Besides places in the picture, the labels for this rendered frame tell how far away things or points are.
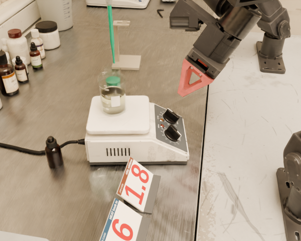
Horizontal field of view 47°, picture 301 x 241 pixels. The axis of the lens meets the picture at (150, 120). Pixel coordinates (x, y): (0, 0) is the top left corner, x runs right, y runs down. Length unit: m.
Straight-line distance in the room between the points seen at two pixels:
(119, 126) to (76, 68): 0.43
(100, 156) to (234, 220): 0.27
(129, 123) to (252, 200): 0.26
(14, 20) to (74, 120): 0.52
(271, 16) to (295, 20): 1.17
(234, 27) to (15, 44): 0.65
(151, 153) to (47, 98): 0.36
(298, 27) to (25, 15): 1.52
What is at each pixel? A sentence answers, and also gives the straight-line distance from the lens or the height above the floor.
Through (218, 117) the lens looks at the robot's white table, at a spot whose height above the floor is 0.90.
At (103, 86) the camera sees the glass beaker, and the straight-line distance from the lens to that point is 0.64.
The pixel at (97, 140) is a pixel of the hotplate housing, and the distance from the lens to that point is 0.65.
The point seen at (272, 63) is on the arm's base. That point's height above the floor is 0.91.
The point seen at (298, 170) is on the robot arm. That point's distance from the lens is 0.56.
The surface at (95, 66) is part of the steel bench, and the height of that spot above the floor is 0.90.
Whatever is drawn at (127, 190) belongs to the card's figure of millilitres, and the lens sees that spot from 0.61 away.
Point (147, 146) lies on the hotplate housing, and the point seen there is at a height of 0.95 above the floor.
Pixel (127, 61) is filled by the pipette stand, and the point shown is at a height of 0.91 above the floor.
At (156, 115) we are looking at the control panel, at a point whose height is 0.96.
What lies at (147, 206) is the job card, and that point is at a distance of 0.62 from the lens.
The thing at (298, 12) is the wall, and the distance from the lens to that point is 2.18.
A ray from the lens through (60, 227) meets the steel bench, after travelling 0.61.
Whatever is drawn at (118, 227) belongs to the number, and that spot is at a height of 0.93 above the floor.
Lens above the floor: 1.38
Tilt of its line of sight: 37 degrees down
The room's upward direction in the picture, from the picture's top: straight up
